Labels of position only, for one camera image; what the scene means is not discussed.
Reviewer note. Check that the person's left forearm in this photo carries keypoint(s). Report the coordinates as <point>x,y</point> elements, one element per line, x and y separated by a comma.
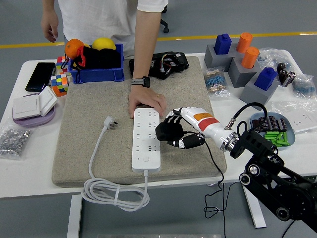
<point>144,44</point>

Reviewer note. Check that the person's right forearm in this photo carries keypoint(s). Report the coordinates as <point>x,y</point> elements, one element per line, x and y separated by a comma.
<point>49,6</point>

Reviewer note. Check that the black opened electronic device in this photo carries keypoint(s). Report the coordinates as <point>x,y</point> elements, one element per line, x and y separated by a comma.
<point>175,64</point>

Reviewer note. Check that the grey-brown mat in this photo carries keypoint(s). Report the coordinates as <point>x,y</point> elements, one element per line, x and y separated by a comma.
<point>99,99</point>

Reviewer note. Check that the clear bag of small parts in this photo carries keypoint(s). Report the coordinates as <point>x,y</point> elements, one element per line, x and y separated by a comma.
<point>272,58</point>

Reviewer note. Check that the white wall switch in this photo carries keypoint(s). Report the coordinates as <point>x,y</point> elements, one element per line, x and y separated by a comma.
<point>48,100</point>
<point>26,106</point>

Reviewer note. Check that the black plug adapter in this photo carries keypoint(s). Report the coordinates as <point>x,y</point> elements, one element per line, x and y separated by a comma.
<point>168,132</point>

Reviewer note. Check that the bag of blue resistors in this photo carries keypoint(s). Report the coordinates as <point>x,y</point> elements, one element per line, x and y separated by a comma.
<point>304,86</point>

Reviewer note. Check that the black wrist watch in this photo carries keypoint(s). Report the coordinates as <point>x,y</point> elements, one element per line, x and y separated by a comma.
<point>144,81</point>

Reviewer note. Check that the dark brown capacitor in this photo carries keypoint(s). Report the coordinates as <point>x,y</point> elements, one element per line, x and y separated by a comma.
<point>255,123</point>
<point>282,124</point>
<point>273,122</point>
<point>262,124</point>

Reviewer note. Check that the person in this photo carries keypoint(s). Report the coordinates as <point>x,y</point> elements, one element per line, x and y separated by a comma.
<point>99,19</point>

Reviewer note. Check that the purple plate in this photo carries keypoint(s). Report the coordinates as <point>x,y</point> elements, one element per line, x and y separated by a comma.
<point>32,122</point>

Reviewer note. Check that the grey block holder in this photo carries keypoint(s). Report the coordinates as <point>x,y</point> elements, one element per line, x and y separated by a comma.
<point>252,95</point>
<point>210,58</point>
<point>239,74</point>

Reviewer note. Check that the person's right hand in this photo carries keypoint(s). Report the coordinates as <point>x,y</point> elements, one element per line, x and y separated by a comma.
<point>49,26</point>

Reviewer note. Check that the orange cylinder peg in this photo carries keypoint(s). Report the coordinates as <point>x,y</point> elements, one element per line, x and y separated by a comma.
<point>250,57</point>
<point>244,42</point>

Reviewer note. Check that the blue-grey plate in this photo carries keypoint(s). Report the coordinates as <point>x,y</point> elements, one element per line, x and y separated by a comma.
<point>291,138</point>

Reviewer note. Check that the large colourful puzzle cube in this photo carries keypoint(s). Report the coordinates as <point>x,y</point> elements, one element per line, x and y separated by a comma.
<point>59,85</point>

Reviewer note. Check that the green cylindrical cells pile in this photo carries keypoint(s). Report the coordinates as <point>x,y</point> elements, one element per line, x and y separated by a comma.
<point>281,141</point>

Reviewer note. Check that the blue plastic bin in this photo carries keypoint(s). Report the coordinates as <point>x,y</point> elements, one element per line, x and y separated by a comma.
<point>99,74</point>

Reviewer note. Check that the blue square peg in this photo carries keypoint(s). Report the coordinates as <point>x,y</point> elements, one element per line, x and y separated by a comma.
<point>265,79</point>
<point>223,44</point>

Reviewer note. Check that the white wall socket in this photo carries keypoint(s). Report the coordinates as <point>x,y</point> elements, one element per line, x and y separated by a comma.
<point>303,122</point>

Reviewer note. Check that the white table leg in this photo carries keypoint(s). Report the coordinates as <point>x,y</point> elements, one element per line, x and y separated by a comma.
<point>257,218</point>
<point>74,218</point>

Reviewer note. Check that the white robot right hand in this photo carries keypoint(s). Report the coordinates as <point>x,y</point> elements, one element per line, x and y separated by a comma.
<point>205,121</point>

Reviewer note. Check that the bag of striped resistors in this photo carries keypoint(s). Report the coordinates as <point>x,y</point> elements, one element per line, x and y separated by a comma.
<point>215,80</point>

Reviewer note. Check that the black smartphone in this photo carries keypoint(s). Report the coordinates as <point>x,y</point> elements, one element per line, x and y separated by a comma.
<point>40,77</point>

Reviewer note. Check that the white power strip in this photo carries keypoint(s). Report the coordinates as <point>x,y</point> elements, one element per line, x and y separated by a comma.
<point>146,148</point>

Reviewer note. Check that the clear plastic bag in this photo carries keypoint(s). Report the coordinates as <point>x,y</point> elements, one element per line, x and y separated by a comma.
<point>284,106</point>

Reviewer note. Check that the bag of metal nuts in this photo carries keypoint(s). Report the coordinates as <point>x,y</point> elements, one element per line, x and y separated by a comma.
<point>12,141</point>

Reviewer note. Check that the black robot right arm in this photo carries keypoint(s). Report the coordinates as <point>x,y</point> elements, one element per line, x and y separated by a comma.
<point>272,178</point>

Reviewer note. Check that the yellow lemon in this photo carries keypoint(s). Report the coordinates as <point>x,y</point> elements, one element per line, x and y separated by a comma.
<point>104,44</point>

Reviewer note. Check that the orange fruit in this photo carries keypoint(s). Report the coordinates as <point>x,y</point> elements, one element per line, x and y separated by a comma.
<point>73,48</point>

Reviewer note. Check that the small colourful puzzle cube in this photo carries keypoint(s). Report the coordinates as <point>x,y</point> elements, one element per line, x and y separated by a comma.
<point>60,63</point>

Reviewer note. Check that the person's left hand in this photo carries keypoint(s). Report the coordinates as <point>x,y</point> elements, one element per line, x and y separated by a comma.
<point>144,98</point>

